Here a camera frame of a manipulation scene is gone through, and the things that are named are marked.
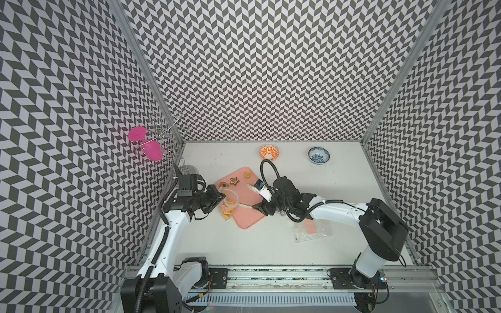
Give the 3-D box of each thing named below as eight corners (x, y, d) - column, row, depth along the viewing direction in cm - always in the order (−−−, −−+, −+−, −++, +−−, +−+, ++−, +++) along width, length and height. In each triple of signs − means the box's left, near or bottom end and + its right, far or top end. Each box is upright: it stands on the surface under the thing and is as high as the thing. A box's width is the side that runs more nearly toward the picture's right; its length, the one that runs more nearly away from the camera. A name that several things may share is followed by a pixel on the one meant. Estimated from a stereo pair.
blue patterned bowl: (308, 164, 110) (310, 158, 106) (306, 153, 116) (308, 147, 111) (328, 164, 110) (330, 158, 106) (324, 153, 116) (327, 147, 111)
